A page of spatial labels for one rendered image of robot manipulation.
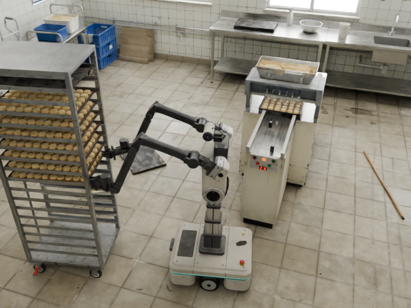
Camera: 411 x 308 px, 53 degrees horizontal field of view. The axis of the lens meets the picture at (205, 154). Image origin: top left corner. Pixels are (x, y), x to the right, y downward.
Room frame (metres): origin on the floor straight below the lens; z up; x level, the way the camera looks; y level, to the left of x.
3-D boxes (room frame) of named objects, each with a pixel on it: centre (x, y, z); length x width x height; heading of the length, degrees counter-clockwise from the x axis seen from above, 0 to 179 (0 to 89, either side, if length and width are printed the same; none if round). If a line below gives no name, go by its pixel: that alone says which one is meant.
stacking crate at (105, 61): (6.99, 1.89, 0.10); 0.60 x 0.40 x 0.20; 161
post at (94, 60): (2.73, 0.78, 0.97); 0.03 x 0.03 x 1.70; 84
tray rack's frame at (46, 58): (2.53, 1.10, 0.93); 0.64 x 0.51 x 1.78; 84
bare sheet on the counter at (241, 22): (6.34, -0.74, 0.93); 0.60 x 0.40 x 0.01; 74
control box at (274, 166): (2.89, -0.50, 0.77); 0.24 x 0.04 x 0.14; 72
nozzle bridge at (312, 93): (3.72, -0.76, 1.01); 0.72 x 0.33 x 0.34; 72
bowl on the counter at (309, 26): (6.16, -1.52, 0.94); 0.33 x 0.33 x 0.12
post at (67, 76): (2.28, 0.82, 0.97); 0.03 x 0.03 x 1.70; 84
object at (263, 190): (3.24, -0.61, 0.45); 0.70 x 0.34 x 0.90; 162
